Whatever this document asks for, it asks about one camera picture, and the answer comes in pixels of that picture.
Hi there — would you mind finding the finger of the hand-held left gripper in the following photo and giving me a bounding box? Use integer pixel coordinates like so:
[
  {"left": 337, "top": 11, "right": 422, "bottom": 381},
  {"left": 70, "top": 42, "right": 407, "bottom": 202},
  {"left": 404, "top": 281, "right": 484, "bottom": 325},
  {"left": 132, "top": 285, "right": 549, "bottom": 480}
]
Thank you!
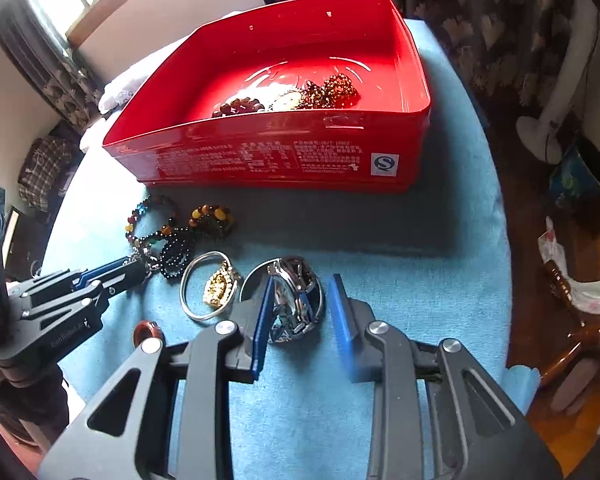
[
  {"left": 7, "top": 257, "right": 137, "bottom": 295},
  {"left": 22, "top": 262, "right": 153, "bottom": 322}
]

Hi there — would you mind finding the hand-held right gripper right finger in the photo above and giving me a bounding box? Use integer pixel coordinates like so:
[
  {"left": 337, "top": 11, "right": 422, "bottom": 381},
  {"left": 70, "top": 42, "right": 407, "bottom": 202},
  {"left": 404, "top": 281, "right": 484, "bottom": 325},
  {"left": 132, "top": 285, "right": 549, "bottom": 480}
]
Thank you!
[{"left": 327, "top": 274, "right": 563, "bottom": 480}]

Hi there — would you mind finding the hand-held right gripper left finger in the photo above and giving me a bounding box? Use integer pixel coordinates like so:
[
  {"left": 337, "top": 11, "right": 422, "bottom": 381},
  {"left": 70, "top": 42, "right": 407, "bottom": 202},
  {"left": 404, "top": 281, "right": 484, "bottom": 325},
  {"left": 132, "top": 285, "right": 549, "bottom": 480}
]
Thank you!
[{"left": 37, "top": 275, "right": 276, "bottom": 480}]

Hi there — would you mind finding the thin silver bangle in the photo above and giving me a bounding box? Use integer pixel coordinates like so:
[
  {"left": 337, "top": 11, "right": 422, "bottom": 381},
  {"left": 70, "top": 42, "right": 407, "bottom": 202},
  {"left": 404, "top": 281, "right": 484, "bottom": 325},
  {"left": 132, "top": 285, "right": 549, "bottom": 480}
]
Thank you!
[{"left": 241, "top": 257, "right": 326, "bottom": 343}]

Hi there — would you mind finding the brown ring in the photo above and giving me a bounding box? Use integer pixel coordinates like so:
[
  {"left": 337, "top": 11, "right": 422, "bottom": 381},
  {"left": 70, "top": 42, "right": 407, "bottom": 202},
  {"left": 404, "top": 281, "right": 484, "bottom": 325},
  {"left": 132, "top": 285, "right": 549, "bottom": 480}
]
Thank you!
[{"left": 133, "top": 320, "right": 164, "bottom": 347}]

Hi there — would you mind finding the black bead bracelet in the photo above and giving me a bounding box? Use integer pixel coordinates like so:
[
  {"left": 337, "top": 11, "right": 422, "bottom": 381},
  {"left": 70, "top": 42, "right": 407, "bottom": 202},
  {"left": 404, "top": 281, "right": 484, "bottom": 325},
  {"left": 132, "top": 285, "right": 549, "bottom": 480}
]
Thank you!
[{"left": 157, "top": 226, "right": 196, "bottom": 281}]

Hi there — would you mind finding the multicolour bead bracelet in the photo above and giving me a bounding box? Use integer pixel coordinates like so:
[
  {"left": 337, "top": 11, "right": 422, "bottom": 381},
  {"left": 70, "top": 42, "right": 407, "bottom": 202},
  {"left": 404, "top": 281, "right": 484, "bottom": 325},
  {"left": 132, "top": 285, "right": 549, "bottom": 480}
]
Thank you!
[{"left": 126, "top": 194, "right": 180, "bottom": 256}]

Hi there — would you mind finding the thick silver bangle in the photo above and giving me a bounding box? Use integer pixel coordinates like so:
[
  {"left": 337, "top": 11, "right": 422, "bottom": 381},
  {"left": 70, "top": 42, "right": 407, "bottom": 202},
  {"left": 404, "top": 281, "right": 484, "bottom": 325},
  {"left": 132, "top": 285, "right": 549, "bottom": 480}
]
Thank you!
[{"left": 180, "top": 251, "right": 243, "bottom": 322}]

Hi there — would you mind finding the amber bead bracelet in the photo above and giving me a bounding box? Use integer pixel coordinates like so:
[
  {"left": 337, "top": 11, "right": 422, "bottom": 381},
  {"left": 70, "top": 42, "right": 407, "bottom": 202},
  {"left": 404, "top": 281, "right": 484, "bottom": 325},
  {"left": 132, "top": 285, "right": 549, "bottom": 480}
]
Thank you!
[{"left": 190, "top": 203, "right": 235, "bottom": 238}]

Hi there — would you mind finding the red metal box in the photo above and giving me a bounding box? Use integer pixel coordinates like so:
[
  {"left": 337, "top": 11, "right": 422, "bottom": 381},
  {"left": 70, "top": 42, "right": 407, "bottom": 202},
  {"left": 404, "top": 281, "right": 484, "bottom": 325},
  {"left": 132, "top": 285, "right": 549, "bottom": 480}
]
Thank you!
[{"left": 101, "top": 0, "right": 433, "bottom": 193}]

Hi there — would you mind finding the blue towel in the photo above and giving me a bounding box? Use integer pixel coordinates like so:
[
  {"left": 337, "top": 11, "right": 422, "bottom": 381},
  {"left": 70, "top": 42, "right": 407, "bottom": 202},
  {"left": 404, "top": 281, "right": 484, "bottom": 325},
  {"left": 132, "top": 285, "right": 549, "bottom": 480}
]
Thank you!
[{"left": 40, "top": 17, "right": 541, "bottom": 480}]

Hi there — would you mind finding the plaid bag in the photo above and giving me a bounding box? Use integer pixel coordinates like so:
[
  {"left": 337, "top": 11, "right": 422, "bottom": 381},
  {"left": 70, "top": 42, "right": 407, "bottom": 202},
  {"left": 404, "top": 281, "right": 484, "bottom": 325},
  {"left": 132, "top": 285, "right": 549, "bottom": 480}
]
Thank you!
[{"left": 17, "top": 136, "right": 82, "bottom": 212}]

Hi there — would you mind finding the white lace pillow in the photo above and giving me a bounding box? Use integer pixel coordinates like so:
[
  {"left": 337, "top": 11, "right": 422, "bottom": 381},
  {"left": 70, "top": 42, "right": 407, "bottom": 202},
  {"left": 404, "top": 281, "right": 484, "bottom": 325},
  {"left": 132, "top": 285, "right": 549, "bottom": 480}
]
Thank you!
[{"left": 79, "top": 66, "right": 152, "bottom": 155}]

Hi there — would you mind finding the white plastic bag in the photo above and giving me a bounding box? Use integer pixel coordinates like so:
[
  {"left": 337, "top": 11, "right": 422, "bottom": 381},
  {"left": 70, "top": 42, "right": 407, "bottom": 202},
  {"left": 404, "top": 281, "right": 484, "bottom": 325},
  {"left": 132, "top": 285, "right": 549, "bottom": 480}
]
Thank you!
[{"left": 538, "top": 216, "right": 600, "bottom": 317}]

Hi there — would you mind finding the purple and gold pendant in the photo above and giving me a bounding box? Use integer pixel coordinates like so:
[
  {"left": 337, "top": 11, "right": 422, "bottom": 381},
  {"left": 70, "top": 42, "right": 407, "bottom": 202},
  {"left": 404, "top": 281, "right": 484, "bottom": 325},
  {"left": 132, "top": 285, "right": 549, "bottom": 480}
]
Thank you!
[{"left": 269, "top": 90, "right": 303, "bottom": 112}]

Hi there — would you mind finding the wooden chair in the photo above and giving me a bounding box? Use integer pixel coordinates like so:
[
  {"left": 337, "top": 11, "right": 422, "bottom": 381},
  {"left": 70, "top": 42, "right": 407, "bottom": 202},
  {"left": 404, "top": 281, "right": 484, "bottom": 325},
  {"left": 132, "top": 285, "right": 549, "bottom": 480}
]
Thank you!
[{"left": 537, "top": 255, "right": 600, "bottom": 388}]

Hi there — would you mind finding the blue patterned bin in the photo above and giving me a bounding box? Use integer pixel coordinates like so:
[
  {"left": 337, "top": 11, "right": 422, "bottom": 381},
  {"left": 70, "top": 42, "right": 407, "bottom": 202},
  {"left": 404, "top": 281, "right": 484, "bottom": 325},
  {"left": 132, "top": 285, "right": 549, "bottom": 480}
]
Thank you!
[{"left": 549, "top": 136, "right": 600, "bottom": 209}]

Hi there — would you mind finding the white tower fan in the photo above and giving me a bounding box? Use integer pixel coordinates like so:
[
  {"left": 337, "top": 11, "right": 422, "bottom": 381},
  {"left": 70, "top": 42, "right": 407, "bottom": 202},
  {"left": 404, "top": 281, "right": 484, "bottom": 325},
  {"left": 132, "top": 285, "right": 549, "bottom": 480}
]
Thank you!
[{"left": 516, "top": 0, "right": 600, "bottom": 166}]

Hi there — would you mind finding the brown stone bead bracelet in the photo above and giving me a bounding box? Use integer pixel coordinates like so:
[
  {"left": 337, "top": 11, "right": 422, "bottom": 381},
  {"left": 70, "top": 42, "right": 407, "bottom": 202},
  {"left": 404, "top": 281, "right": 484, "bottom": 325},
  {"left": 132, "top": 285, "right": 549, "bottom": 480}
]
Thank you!
[{"left": 211, "top": 97, "right": 267, "bottom": 119}]

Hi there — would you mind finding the sparkly brown bead necklace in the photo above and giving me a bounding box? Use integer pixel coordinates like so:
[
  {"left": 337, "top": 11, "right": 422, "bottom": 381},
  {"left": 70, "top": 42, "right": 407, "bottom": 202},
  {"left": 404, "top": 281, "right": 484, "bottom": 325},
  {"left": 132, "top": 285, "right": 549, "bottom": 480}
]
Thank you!
[{"left": 299, "top": 74, "right": 361, "bottom": 110}]

